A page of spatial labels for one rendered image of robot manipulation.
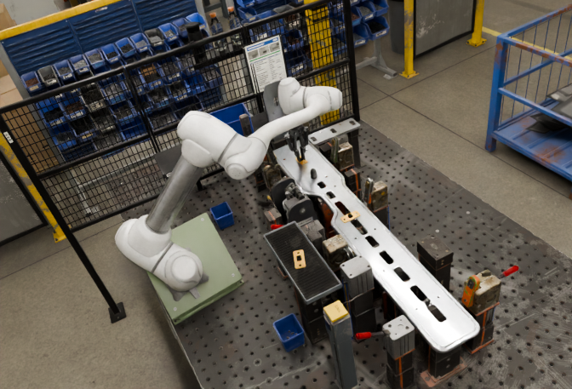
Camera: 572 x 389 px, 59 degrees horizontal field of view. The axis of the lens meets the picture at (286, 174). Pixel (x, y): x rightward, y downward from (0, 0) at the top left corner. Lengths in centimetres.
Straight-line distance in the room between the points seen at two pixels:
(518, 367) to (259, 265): 119
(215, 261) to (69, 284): 173
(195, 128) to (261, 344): 96
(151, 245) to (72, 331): 160
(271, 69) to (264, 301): 127
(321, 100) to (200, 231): 83
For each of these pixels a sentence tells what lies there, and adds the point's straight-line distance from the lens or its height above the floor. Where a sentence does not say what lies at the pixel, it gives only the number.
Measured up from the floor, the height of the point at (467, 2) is 49.
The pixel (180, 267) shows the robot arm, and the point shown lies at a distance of 210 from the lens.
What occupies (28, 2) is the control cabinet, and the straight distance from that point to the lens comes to 855.
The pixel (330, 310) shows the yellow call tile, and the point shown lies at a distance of 170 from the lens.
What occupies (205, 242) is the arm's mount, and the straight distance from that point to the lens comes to 240.
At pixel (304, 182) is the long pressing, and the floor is 100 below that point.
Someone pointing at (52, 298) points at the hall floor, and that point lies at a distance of 390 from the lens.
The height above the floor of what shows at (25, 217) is 28.
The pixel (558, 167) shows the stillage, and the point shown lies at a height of 19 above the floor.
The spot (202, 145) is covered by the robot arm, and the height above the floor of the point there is 156.
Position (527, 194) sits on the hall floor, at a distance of 387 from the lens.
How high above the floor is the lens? 253
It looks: 38 degrees down
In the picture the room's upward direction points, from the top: 12 degrees counter-clockwise
